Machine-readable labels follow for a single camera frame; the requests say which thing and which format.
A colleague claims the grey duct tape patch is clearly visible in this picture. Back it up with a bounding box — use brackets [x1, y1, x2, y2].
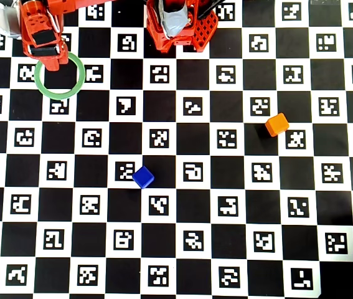
[160, 5, 190, 39]

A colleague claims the white taped wrist camera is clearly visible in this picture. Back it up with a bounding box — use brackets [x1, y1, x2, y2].
[0, 0, 23, 40]

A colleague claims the orange cube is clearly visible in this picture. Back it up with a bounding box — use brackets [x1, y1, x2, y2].
[265, 112, 290, 138]

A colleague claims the black white marker checkerboard mat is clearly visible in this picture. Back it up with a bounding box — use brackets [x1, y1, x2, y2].
[0, 0, 353, 297]

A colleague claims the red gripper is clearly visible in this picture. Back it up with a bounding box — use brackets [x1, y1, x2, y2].
[20, 0, 70, 65]

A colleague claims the green ring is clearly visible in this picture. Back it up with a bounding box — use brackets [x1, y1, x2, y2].
[34, 51, 86, 100]

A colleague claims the blue cube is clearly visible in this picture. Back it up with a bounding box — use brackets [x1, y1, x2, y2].
[131, 165, 156, 190]

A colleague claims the red perforated robot base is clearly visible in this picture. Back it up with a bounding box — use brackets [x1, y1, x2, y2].
[191, 9, 220, 52]

